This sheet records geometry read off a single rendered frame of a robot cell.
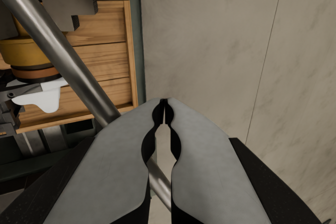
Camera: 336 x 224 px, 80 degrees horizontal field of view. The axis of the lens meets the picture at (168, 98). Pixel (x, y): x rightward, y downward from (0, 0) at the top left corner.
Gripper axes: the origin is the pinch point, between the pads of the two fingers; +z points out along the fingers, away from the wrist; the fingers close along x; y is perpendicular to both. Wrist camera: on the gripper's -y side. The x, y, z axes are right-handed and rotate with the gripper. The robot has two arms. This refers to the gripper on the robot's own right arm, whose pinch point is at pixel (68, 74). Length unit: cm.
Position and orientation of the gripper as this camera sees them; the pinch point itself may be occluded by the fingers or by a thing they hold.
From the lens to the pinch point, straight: 36.3
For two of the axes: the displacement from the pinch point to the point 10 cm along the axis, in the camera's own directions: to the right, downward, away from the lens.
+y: -0.1, 8.7, 5.0
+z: 9.3, -1.8, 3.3
